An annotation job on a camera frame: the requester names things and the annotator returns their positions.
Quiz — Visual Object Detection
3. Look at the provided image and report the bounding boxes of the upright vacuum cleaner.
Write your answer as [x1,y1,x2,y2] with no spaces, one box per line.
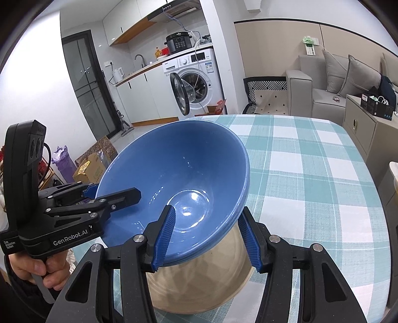
[114,102,135,138]

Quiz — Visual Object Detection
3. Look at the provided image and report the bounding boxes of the black cardboard box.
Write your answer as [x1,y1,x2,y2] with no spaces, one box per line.
[360,92,398,121]

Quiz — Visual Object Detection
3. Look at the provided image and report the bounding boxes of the grey sofa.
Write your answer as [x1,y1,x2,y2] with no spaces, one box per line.
[285,49,398,119]

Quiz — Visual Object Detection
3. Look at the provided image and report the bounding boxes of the white side table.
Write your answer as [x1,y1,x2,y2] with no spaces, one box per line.
[388,161,398,192]

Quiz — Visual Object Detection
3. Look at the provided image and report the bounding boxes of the person's left forearm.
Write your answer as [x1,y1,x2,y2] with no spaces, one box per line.
[5,270,57,323]

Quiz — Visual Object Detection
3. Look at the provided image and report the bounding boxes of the red cardboard box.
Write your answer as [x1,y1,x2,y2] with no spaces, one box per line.
[206,99,228,116]

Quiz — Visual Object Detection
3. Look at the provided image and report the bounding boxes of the range hood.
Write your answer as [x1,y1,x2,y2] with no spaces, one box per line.
[149,0,201,23]

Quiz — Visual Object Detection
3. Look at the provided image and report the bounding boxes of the grey sofa cushion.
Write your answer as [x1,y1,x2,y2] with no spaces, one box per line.
[337,54,384,99]
[321,49,351,94]

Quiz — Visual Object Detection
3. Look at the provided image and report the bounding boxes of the dark clothes pile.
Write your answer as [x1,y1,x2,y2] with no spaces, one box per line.
[368,75,398,104]

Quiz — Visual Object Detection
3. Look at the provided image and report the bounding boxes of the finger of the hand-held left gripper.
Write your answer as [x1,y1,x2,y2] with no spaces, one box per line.
[38,183,100,206]
[44,187,143,224]

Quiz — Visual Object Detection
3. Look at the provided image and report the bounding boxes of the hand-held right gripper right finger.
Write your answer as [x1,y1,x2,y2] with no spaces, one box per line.
[238,206,367,323]

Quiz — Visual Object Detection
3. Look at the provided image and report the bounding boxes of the white washing machine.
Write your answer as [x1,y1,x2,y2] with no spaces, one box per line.
[161,47,225,121]

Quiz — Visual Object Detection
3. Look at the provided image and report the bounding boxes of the white kitchen base cabinet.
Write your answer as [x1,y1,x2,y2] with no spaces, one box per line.
[114,63,180,125]

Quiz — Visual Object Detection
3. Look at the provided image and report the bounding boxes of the teal checked tablecloth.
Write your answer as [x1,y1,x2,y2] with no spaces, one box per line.
[112,113,393,323]

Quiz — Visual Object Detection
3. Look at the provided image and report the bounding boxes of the person's left hand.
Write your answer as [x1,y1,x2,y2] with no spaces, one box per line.
[5,248,71,290]

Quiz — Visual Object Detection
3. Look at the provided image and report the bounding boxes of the purple plastic bag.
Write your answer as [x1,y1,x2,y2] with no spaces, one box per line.
[50,145,79,184]

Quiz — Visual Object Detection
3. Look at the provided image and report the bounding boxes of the grey bedside cabinet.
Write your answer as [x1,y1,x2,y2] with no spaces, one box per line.
[341,94,398,194]

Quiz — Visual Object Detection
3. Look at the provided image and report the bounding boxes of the black white patterned rug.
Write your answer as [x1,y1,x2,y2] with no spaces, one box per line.
[242,76,290,116]

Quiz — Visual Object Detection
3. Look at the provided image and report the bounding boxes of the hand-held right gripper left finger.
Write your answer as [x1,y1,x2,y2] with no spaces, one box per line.
[47,205,177,323]

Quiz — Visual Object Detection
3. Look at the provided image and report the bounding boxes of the black pressure cooker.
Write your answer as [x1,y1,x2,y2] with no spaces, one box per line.
[165,30,194,55]

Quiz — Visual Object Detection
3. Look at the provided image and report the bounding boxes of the brown patterned flat box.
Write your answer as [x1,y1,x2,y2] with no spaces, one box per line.
[75,135,119,166]

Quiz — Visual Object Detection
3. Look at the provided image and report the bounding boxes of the white kitchen wall cabinet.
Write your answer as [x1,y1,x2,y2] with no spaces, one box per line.
[102,0,203,46]

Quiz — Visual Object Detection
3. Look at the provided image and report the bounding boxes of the black framed glass door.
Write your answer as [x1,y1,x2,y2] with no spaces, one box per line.
[60,29,121,141]

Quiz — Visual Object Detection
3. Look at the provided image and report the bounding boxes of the large beige plate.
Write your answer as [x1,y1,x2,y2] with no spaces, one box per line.
[145,222,253,315]

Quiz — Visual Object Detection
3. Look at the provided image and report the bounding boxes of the yellow brown carton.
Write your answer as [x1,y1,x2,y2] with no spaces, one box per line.
[72,152,108,184]

